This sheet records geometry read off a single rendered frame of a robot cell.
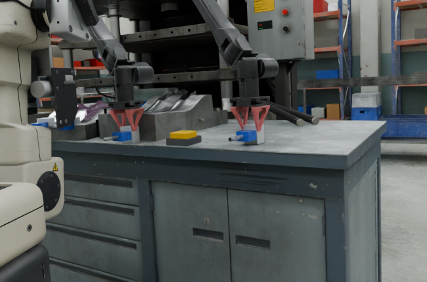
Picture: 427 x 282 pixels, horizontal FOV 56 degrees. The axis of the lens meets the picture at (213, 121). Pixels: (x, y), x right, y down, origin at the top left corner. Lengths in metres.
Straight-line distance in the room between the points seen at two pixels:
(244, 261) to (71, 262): 0.80
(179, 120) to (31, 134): 0.55
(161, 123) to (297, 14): 0.96
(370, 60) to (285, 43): 5.56
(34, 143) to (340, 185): 0.77
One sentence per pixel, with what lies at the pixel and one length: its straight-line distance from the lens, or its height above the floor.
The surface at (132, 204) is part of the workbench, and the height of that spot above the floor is 0.57.
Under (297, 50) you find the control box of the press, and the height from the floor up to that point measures 1.11.
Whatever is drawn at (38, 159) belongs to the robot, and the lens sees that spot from 1.10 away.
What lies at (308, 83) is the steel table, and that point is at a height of 0.89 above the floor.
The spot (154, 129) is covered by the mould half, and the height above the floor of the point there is 0.84.
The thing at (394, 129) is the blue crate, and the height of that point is 0.35.
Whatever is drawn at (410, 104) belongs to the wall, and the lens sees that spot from 7.75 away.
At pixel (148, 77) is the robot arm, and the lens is 1.34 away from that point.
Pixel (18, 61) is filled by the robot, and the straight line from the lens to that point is 1.11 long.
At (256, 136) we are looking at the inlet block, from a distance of 1.15.
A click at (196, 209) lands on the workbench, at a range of 1.28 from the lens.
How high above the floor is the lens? 0.99
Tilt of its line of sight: 6 degrees down
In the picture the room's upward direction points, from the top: 3 degrees counter-clockwise
